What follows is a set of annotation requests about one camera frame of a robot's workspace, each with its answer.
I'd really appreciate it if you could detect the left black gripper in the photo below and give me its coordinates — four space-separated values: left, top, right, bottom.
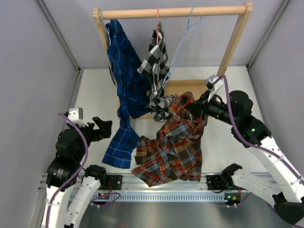
69 116 112 161

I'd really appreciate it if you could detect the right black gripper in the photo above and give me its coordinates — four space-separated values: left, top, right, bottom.
185 91 238 127

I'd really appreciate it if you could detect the red brown plaid shirt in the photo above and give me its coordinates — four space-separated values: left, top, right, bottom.
132 92 207 187

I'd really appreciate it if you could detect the light blue hanger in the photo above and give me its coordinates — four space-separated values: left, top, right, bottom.
101 10 111 46
162 6 202 88

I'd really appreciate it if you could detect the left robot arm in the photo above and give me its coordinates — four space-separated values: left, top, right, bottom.
41 114 113 228

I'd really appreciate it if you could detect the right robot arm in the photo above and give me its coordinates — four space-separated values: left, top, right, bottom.
186 90 304 225

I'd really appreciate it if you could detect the blue plaid shirt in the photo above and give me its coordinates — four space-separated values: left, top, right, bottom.
103 19 149 169

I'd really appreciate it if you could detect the black white checked shirt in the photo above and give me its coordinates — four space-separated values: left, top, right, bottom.
137 29 177 122

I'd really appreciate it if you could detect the wooden clothes rack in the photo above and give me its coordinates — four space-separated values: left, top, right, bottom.
92 1 253 120

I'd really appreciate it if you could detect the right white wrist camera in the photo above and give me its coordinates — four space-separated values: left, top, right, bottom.
205 75 223 102

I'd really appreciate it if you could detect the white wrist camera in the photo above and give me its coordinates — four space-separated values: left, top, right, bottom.
205 75 223 102
67 107 88 127

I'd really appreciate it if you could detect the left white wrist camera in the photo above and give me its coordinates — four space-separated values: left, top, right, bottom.
67 107 88 127

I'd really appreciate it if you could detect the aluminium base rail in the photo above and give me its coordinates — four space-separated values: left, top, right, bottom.
38 173 297 191

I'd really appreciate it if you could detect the pink wire hanger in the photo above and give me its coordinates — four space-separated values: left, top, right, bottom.
156 8 163 46

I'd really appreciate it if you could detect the white slotted cable duct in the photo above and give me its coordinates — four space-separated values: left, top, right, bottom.
70 191 228 202

